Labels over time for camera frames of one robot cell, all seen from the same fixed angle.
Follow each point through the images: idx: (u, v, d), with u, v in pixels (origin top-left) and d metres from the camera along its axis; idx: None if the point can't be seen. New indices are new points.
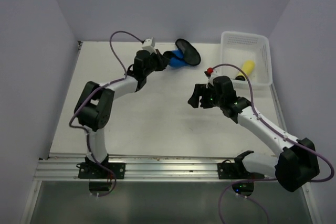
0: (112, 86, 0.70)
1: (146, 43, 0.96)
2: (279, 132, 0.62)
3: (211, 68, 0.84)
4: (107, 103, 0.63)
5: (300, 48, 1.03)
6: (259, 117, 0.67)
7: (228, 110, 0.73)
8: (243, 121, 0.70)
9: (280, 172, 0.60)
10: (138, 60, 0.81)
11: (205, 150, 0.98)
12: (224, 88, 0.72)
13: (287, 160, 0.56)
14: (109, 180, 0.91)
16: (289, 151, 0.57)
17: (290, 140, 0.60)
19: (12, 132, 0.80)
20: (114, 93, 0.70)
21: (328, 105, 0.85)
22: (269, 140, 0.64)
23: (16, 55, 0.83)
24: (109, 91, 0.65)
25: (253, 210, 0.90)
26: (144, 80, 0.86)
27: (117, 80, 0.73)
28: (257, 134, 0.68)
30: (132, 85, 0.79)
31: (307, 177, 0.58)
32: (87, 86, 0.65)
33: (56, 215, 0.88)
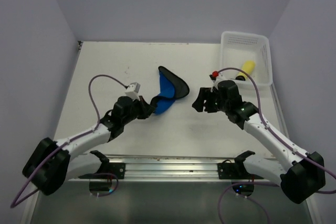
0: (73, 144, 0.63)
1: (129, 89, 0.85)
2: (288, 145, 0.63)
3: (217, 72, 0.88)
4: (58, 170, 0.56)
5: (300, 49, 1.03)
6: (267, 127, 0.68)
7: (234, 116, 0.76)
8: (251, 129, 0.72)
9: (286, 184, 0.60)
10: (118, 106, 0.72)
11: (205, 150, 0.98)
12: (230, 93, 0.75)
13: (296, 174, 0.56)
14: (109, 180, 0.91)
16: (298, 166, 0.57)
17: (298, 154, 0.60)
19: (12, 132, 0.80)
20: (76, 149, 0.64)
21: (328, 106, 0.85)
22: (277, 152, 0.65)
23: (16, 55, 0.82)
24: (64, 153, 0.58)
25: (253, 210, 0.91)
26: (122, 128, 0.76)
27: (83, 132, 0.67)
28: (265, 144, 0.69)
30: (103, 137, 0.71)
31: (314, 190, 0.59)
32: (42, 146, 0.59)
33: (56, 215, 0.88)
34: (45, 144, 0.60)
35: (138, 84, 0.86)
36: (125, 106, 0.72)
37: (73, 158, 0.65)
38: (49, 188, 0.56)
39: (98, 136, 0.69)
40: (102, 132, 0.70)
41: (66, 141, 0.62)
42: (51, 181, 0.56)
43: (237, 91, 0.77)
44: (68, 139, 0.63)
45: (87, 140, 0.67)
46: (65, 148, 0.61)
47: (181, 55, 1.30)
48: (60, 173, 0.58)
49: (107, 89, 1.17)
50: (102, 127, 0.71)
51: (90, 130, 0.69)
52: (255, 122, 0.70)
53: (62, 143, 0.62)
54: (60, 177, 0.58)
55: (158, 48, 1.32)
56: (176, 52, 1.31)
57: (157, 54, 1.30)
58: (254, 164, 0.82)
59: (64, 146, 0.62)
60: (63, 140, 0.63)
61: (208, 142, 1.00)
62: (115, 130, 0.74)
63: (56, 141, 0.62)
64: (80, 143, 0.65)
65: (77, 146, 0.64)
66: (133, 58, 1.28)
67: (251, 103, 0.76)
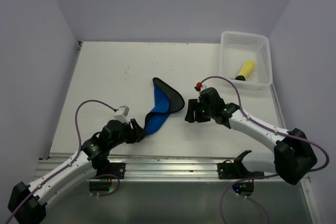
0: (45, 187, 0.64)
1: (118, 112, 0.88)
2: (270, 128, 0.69)
3: (200, 83, 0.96)
4: (31, 216, 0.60)
5: (300, 48, 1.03)
6: (249, 117, 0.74)
7: (219, 117, 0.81)
8: (235, 125, 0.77)
9: (279, 167, 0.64)
10: (106, 129, 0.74)
11: (204, 150, 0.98)
12: (211, 96, 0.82)
13: (283, 153, 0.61)
14: (109, 180, 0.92)
16: (283, 145, 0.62)
17: (281, 132, 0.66)
19: (12, 133, 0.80)
20: (53, 190, 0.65)
21: (328, 106, 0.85)
22: (262, 138, 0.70)
23: (16, 55, 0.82)
24: (34, 201, 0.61)
25: (253, 209, 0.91)
26: (107, 153, 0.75)
27: (59, 169, 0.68)
28: (250, 134, 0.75)
30: (82, 168, 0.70)
31: (305, 167, 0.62)
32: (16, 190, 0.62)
33: (56, 215, 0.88)
34: (19, 189, 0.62)
35: (127, 107, 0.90)
36: (113, 130, 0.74)
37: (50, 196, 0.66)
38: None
39: (76, 168, 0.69)
40: (79, 165, 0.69)
41: (37, 185, 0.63)
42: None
43: (218, 94, 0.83)
44: (39, 183, 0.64)
45: (62, 177, 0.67)
46: (37, 193, 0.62)
47: (180, 55, 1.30)
48: (35, 215, 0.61)
49: (107, 89, 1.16)
50: (81, 158, 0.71)
51: (66, 166, 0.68)
52: (237, 117, 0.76)
53: (34, 187, 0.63)
54: (38, 217, 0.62)
55: (158, 48, 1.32)
56: (176, 52, 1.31)
57: (157, 54, 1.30)
58: (251, 160, 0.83)
59: (35, 191, 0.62)
60: (35, 184, 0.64)
61: (208, 142, 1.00)
62: (100, 156, 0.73)
63: (29, 186, 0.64)
64: (54, 183, 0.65)
65: (51, 188, 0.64)
66: (132, 58, 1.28)
67: (232, 103, 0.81)
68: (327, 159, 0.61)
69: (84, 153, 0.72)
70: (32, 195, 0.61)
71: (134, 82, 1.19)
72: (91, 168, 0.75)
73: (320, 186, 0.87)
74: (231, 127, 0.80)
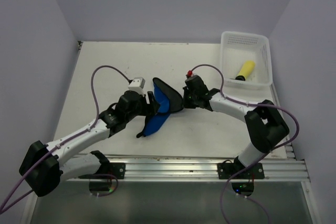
0: (64, 147, 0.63)
1: (134, 84, 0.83)
2: (242, 102, 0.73)
3: (191, 72, 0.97)
4: (49, 176, 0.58)
5: (300, 48, 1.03)
6: (226, 96, 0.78)
7: (201, 102, 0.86)
8: (216, 106, 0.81)
9: (252, 137, 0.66)
10: (123, 99, 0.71)
11: (203, 150, 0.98)
12: (195, 83, 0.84)
13: (252, 119, 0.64)
14: (109, 180, 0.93)
16: (253, 113, 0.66)
17: (251, 104, 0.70)
19: (12, 133, 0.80)
20: (69, 153, 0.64)
21: (328, 106, 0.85)
22: (238, 112, 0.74)
23: (16, 55, 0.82)
24: (53, 159, 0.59)
25: (253, 210, 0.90)
26: (124, 124, 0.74)
27: (77, 133, 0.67)
28: (229, 112, 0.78)
30: (101, 135, 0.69)
31: (276, 135, 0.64)
32: (32, 149, 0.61)
33: (57, 215, 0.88)
34: (36, 147, 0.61)
35: (144, 80, 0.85)
36: (129, 100, 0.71)
37: (67, 159, 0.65)
38: (42, 189, 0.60)
39: (95, 134, 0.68)
40: (98, 131, 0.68)
41: (56, 145, 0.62)
42: (42, 185, 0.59)
43: (201, 81, 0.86)
44: (59, 144, 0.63)
45: (81, 140, 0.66)
46: (55, 153, 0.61)
47: (180, 55, 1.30)
48: (51, 178, 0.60)
49: (107, 90, 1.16)
50: (100, 125, 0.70)
51: (85, 130, 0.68)
52: (216, 97, 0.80)
53: (53, 147, 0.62)
54: (53, 180, 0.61)
55: (158, 48, 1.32)
56: (176, 52, 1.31)
57: (157, 54, 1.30)
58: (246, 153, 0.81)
59: (55, 150, 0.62)
60: (54, 144, 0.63)
61: (208, 142, 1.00)
62: (116, 125, 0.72)
63: (46, 145, 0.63)
64: (72, 145, 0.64)
65: (70, 149, 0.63)
66: (133, 58, 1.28)
67: (214, 88, 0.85)
68: (298, 125, 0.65)
69: (102, 121, 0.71)
70: (51, 155, 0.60)
71: None
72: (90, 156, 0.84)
73: (320, 186, 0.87)
74: (212, 108, 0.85)
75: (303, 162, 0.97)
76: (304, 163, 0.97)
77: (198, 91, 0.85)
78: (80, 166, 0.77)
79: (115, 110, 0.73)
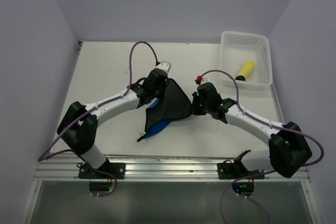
0: (101, 109, 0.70)
1: (163, 66, 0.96)
2: (264, 122, 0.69)
3: (200, 77, 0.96)
4: (88, 132, 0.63)
5: (300, 48, 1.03)
6: (244, 112, 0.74)
7: (216, 113, 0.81)
8: (232, 120, 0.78)
9: (273, 161, 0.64)
10: (154, 74, 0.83)
11: (202, 149, 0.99)
12: (210, 93, 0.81)
13: (277, 146, 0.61)
14: (109, 180, 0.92)
16: (277, 138, 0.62)
17: (275, 126, 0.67)
19: (12, 132, 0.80)
20: (104, 115, 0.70)
21: (327, 106, 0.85)
22: (258, 131, 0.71)
23: (16, 56, 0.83)
24: (93, 118, 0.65)
25: (253, 210, 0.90)
26: (149, 97, 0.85)
27: (111, 99, 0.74)
28: (247, 128, 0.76)
30: (130, 103, 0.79)
31: (298, 160, 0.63)
32: (72, 109, 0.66)
33: (57, 214, 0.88)
34: (75, 107, 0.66)
35: (171, 65, 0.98)
36: (159, 75, 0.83)
37: (101, 122, 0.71)
38: (81, 147, 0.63)
39: (126, 102, 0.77)
40: (130, 99, 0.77)
41: (94, 106, 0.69)
42: (82, 142, 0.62)
43: (215, 90, 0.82)
44: (96, 104, 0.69)
45: (115, 105, 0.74)
46: (94, 113, 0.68)
47: (180, 55, 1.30)
48: (89, 136, 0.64)
49: (107, 90, 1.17)
50: (130, 94, 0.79)
51: (118, 97, 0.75)
52: (233, 111, 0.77)
53: (91, 107, 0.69)
54: (91, 139, 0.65)
55: (158, 48, 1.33)
56: (176, 52, 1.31)
57: (157, 54, 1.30)
58: (250, 157, 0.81)
59: (93, 110, 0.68)
60: (92, 105, 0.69)
61: (208, 142, 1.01)
62: (144, 97, 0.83)
63: (85, 106, 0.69)
64: (107, 108, 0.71)
65: (105, 112, 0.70)
66: (133, 58, 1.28)
67: (229, 98, 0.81)
68: (323, 153, 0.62)
69: (133, 92, 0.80)
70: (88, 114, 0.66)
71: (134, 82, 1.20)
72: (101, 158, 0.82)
73: (320, 186, 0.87)
74: (227, 121, 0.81)
75: None
76: None
77: (212, 101, 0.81)
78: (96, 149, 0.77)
79: (144, 84, 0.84)
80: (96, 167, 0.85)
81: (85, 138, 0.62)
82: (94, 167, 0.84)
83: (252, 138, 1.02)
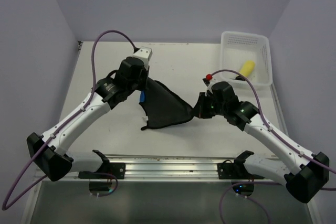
0: (59, 135, 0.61)
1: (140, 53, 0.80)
2: (294, 148, 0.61)
3: (210, 75, 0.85)
4: (51, 167, 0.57)
5: (300, 48, 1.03)
6: (271, 129, 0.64)
7: (233, 117, 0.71)
8: (253, 132, 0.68)
9: (293, 189, 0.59)
10: (126, 64, 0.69)
11: (202, 149, 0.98)
12: (227, 96, 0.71)
13: (307, 180, 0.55)
14: (109, 180, 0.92)
16: (307, 170, 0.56)
17: (306, 157, 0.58)
19: (11, 133, 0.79)
20: (67, 139, 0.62)
21: (327, 106, 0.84)
22: (283, 155, 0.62)
23: (16, 55, 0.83)
24: (50, 152, 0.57)
25: (253, 210, 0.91)
26: (125, 93, 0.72)
27: (71, 117, 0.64)
28: (268, 145, 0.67)
30: (97, 112, 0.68)
31: (317, 189, 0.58)
32: (30, 141, 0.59)
33: (56, 215, 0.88)
34: (33, 139, 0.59)
35: (151, 52, 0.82)
36: (133, 64, 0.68)
37: (67, 146, 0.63)
38: (56, 177, 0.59)
39: (91, 112, 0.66)
40: (94, 108, 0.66)
41: (51, 136, 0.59)
42: (52, 174, 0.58)
43: (232, 92, 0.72)
44: (53, 132, 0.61)
45: (76, 123, 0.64)
46: (51, 144, 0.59)
47: (180, 56, 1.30)
48: (57, 167, 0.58)
49: None
50: (94, 100, 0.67)
51: (80, 110, 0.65)
52: (256, 124, 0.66)
53: (48, 137, 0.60)
54: (62, 167, 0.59)
55: (158, 48, 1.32)
56: (176, 52, 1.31)
57: (157, 54, 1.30)
58: (256, 165, 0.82)
59: (50, 141, 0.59)
60: (49, 134, 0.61)
61: (208, 142, 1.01)
62: (116, 96, 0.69)
63: (42, 136, 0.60)
64: (68, 131, 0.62)
65: (65, 136, 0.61)
66: None
67: (249, 102, 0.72)
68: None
69: (98, 95, 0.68)
70: (48, 146, 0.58)
71: None
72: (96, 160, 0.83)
73: None
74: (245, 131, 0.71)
75: None
76: None
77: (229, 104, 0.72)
78: (86, 158, 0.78)
79: (116, 77, 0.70)
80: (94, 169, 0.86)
81: (52, 173, 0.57)
82: (91, 170, 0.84)
83: (252, 138, 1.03)
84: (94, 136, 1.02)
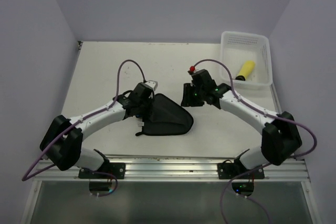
0: (86, 122, 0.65)
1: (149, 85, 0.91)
2: (259, 110, 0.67)
3: (193, 67, 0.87)
4: (72, 147, 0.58)
5: (300, 48, 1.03)
6: (239, 99, 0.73)
7: (210, 97, 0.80)
8: (227, 106, 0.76)
9: (264, 149, 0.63)
10: (141, 86, 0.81)
11: (202, 149, 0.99)
12: (204, 79, 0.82)
13: (271, 135, 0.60)
14: (109, 180, 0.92)
16: (271, 126, 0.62)
17: (270, 115, 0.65)
19: (12, 133, 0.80)
20: (88, 129, 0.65)
21: (327, 106, 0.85)
22: (252, 119, 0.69)
23: (16, 55, 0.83)
24: (77, 131, 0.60)
25: (253, 210, 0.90)
26: (136, 108, 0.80)
27: (95, 111, 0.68)
28: (240, 115, 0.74)
30: (117, 115, 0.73)
31: (289, 149, 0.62)
32: (56, 121, 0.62)
33: (56, 215, 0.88)
34: (60, 121, 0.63)
35: (157, 84, 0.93)
36: (146, 86, 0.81)
37: (86, 136, 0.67)
38: (65, 162, 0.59)
39: (113, 114, 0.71)
40: (116, 110, 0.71)
41: (79, 119, 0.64)
42: (66, 157, 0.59)
43: (210, 76, 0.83)
44: (82, 117, 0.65)
45: (100, 118, 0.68)
46: (79, 126, 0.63)
47: (180, 56, 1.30)
48: (74, 151, 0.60)
49: (107, 89, 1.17)
50: (117, 105, 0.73)
51: (104, 108, 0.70)
52: (228, 98, 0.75)
53: (76, 120, 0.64)
54: (76, 152, 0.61)
55: (158, 48, 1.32)
56: (176, 52, 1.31)
57: (157, 55, 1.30)
58: (250, 153, 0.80)
59: (77, 123, 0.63)
60: (76, 118, 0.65)
61: (208, 143, 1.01)
62: (130, 108, 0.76)
63: (69, 119, 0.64)
64: (93, 121, 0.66)
65: (90, 125, 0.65)
66: (134, 58, 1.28)
67: (224, 83, 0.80)
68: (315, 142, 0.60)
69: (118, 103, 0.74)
70: (74, 127, 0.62)
71: (134, 82, 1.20)
72: (97, 157, 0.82)
73: (320, 185, 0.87)
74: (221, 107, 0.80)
75: (303, 162, 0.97)
76: (304, 163, 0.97)
77: (207, 86, 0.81)
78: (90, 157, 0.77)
79: (130, 96, 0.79)
80: (96, 169, 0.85)
81: (69, 155, 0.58)
82: (93, 169, 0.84)
83: (252, 138, 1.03)
84: (94, 137, 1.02)
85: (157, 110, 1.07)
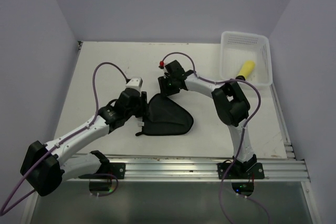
0: (63, 146, 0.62)
1: (132, 84, 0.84)
2: (211, 81, 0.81)
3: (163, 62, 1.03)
4: (50, 175, 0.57)
5: (300, 48, 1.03)
6: (198, 76, 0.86)
7: (179, 82, 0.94)
8: (191, 85, 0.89)
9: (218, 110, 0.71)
10: (125, 94, 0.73)
11: (202, 149, 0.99)
12: (173, 66, 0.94)
13: (218, 95, 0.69)
14: (109, 180, 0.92)
16: (218, 89, 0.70)
17: (218, 83, 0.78)
19: (12, 132, 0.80)
20: (68, 153, 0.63)
21: (326, 106, 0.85)
22: (208, 90, 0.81)
23: (17, 55, 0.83)
24: (53, 159, 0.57)
25: (253, 210, 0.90)
26: (123, 120, 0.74)
27: (74, 131, 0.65)
28: (200, 90, 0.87)
30: (101, 131, 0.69)
31: (238, 109, 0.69)
32: (31, 148, 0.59)
33: (56, 215, 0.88)
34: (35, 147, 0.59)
35: (142, 81, 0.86)
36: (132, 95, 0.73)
37: (67, 158, 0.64)
38: (44, 189, 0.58)
39: (94, 131, 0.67)
40: (97, 128, 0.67)
41: (55, 145, 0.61)
42: (45, 184, 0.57)
43: (178, 64, 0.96)
44: (58, 142, 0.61)
45: (80, 138, 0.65)
46: (54, 152, 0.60)
47: (180, 55, 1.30)
48: (53, 177, 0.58)
49: (106, 90, 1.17)
50: (98, 121, 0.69)
51: (84, 127, 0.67)
52: (190, 77, 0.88)
53: (52, 147, 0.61)
54: (56, 178, 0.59)
55: (158, 48, 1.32)
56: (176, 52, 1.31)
57: (156, 54, 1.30)
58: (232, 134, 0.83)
59: (54, 150, 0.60)
60: (53, 143, 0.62)
61: (208, 143, 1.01)
62: (115, 121, 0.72)
63: (46, 145, 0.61)
64: (72, 144, 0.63)
65: (69, 148, 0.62)
66: (133, 58, 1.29)
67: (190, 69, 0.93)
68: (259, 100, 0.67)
69: (101, 118, 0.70)
70: (51, 154, 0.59)
71: None
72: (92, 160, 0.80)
73: (320, 186, 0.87)
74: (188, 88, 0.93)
75: (303, 162, 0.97)
76: (305, 163, 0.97)
77: (176, 73, 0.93)
78: (80, 165, 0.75)
79: (116, 105, 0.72)
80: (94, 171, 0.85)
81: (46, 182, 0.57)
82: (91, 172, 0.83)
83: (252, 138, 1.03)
84: None
85: (157, 110, 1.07)
